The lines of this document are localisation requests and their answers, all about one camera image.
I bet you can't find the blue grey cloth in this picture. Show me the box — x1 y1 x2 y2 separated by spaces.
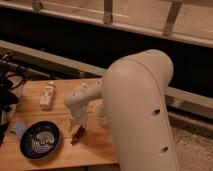
10 120 27 139

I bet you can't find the black patterned bowl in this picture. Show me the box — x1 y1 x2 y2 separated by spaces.
20 121 61 160

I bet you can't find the black equipment with cables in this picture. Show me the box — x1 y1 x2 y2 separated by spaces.
0 52 26 145

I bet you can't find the red chili pepper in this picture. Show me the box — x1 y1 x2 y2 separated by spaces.
71 125 86 145

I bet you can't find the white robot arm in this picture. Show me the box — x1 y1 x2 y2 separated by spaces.
64 49 180 171

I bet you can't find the wooden table board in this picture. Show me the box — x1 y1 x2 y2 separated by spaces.
0 79 117 171

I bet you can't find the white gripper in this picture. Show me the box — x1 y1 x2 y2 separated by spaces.
69 107 88 132

